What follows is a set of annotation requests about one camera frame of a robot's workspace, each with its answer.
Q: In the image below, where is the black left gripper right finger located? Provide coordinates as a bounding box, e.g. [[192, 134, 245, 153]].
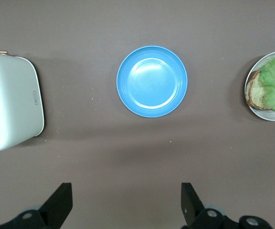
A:
[[180, 182, 272, 229]]

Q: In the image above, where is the blue plate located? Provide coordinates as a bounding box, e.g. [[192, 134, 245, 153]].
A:
[[116, 45, 189, 119]]

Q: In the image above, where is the beige plate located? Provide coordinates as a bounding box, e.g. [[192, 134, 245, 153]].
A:
[[244, 50, 275, 121]]

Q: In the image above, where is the cream white toaster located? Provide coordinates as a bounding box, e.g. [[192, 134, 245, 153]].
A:
[[0, 50, 45, 154]]

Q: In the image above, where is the brown bread slice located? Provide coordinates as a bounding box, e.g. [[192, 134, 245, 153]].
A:
[[245, 70, 275, 113]]

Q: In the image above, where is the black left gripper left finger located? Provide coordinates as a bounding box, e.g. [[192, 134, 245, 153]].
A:
[[0, 182, 73, 229]]

